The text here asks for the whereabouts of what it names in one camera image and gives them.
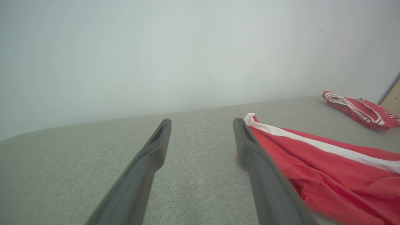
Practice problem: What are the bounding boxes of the red shorts with white stripe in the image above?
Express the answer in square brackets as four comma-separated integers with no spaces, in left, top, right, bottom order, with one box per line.
[237,112,400,225]

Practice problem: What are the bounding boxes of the red white Bulls jersey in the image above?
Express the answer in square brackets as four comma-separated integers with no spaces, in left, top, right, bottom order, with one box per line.
[322,91,400,130]

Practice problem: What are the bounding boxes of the white wall baseboard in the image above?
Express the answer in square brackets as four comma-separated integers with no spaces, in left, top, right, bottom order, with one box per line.
[377,72,400,105]

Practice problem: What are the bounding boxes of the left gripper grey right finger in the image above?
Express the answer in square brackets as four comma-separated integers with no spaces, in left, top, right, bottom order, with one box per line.
[233,118,318,225]

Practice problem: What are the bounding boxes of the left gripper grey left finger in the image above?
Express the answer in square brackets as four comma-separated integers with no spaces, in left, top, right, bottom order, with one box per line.
[85,119,172,225]

